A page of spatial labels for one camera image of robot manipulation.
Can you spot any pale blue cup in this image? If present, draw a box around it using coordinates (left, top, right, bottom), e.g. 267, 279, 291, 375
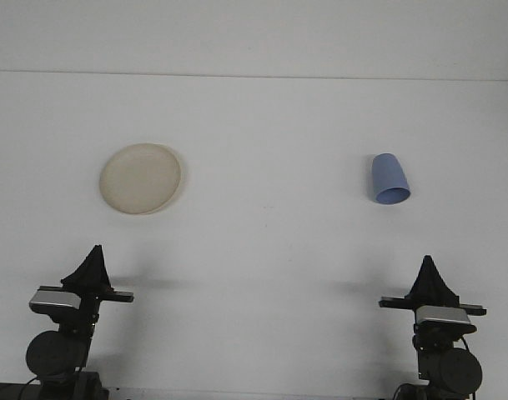
370, 152, 412, 206

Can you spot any pale round plate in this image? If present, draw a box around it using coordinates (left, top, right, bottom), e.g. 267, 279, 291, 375
98, 142, 184, 216

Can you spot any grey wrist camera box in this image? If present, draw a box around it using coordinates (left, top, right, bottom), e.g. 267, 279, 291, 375
415, 306, 478, 335
28, 290, 81, 314

